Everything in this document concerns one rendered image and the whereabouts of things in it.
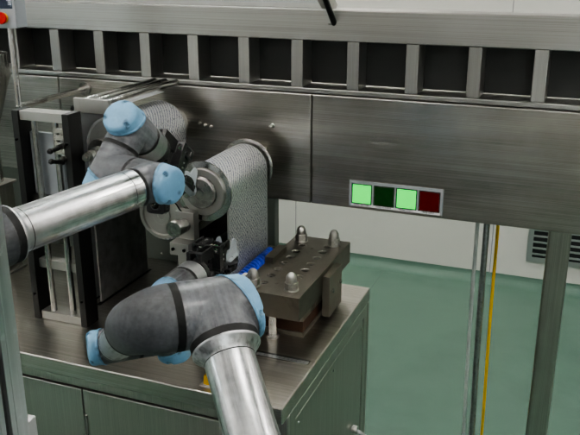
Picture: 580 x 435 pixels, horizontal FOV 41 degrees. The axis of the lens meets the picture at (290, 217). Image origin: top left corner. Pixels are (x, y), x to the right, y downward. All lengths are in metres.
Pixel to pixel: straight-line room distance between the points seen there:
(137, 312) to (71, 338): 0.73
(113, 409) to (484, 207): 1.03
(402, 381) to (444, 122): 1.78
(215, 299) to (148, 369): 0.57
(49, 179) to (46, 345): 0.40
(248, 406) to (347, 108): 1.03
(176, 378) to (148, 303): 0.53
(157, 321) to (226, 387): 0.15
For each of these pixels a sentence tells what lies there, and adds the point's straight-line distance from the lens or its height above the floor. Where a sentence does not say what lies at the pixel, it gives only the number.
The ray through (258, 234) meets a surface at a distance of 2.06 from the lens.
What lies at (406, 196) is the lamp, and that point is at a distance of 2.05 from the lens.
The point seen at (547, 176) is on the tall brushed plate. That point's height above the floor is 1.28.
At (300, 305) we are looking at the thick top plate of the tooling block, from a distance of 1.85.
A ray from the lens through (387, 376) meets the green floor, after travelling 3.58.
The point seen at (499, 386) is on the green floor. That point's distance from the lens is 3.60.
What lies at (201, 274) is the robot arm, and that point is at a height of 1.13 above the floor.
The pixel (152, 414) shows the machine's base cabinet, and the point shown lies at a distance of 1.87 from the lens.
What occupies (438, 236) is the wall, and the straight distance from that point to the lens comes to 4.59.
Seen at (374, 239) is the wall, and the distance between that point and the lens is 4.69.
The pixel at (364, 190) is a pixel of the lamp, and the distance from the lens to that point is 2.07.
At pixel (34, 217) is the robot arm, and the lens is 1.32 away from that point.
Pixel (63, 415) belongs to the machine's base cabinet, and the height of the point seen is 0.73.
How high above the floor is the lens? 1.80
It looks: 19 degrees down
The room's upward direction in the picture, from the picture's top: straight up
